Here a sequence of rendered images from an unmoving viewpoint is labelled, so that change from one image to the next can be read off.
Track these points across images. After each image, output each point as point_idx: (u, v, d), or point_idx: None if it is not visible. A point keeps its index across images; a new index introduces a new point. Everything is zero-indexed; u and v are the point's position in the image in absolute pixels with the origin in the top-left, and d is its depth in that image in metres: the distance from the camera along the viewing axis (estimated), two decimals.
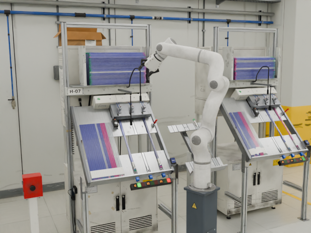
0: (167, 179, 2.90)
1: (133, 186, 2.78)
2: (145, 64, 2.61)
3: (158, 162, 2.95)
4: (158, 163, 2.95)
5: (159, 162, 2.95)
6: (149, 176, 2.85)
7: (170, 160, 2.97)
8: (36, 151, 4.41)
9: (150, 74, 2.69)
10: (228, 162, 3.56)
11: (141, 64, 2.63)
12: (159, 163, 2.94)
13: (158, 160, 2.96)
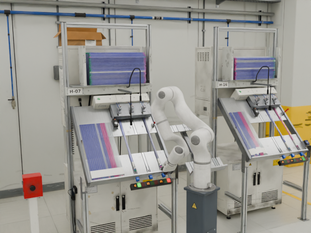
0: (167, 179, 2.90)
1: (133, 186, 2.78)
2: (163, 171, 2.78)
3: (158, 162, 2.95)
4: (158, 163, 2.95)
5: (159, 162, 2.95)
6: (149, 176, 2.85)
7: None
8: (36, 151, 4.41)
9: (166, 173, 2.85)
10: (228, 162, 3.56)
11: None
12: (159, 163, 2.94)
13: (158, 160, 2.96)
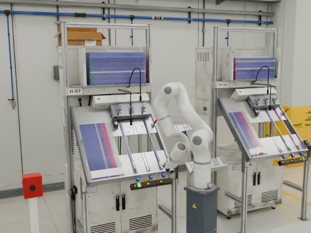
0: (167, 179, 2.90)
1: (133, 186, 2.78)
2: (165, 168, 2.74)
3: (160, 165, 2.93)
4: (160, 166, 2.93)
5: (161, 166, 2.93)
6: (149, 176, 2.85)
7: None
8: (36, 151, 4.41)
9: (169, 169, 2.81)
10: (228, 162, 3.56)
11: None
12: (161, 167, 2.92)
13: (160, 163, 2.94)
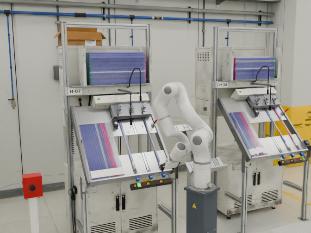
0: (167, 179, 2.90)
1: (133, 186, 2.78)
2: (165, 168, 2.75)
3: (160, 165, 2.93)
4: (160, 166, 2.93)
5: None
6: (149, 176, 2.85)
7: None
8: (36, 151, 4.41)
9: (174, 168, 2.82)
10: (228, 162, 3.56)
11: (162, 167, 2.76)
12: (161, 167, 2.92)
13: (160, 163, 2.94)
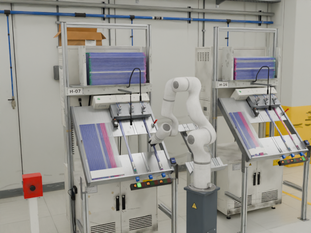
0: (167, 179, 2.90)
1: (133, 186, 2.78)
2: None
3: (160, 165, 2.93)
4: (160, 166, 2.93)
5: (161, 166, 2.93)
6: (149, 176, 2.85)
7: (170, 160, 2.97)
8: (36, 151, 4.41)
9: None
10: (228, 162, 3.56)
11: None
12: (161, 167, 2.92)
13: (160, 163, 2.94)
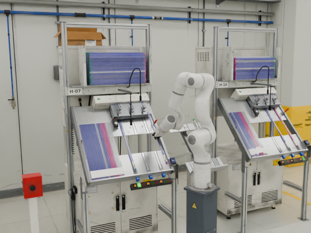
0: (167, 179, 2.90)
1: (133, 186, 2.78)
2: None
3: (164, 158, 2.85)
4: (164, 159, 2.85)
5: (165, 159, 2.85)
6: (149, 176, 2.85)
7: (170, 160, 2.97)
8: (36, 151, 4.41)
9: None
10: (228, 162, 3.56)
11: None
12: (165, 160, 2.84)
13: (164, 156, 2.86)
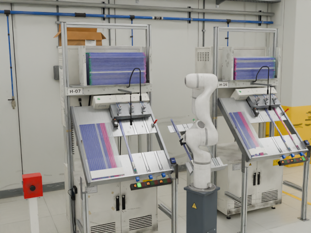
0: (167, 179, 2.90)
1: (133, 186, 2.78)
2: None
3: (193, 163, 2.91)
4: (193, 164, 2.91)
5: None
6: (149, 176, 2.85)
7: (170, 160, 2.97)
8: (36, 151, 4.41)
9: None
10: (228, 162, 3.56)
11: None
12: None
13: (192, 161, 2.93)
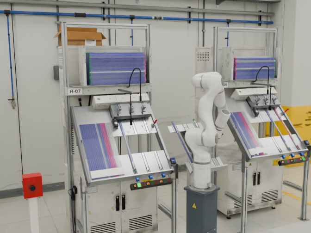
0: (167, 179, 2.90)
1: (133, 186, 2.78)
2: None
3: None
4: None
5: None
6: (149, 176, 2.85)
7: (170, 160, 2.97)
8: (36, 151, 4.41)
9: None
10: (228, 162, 3.56)
11: None
12: None
13: None
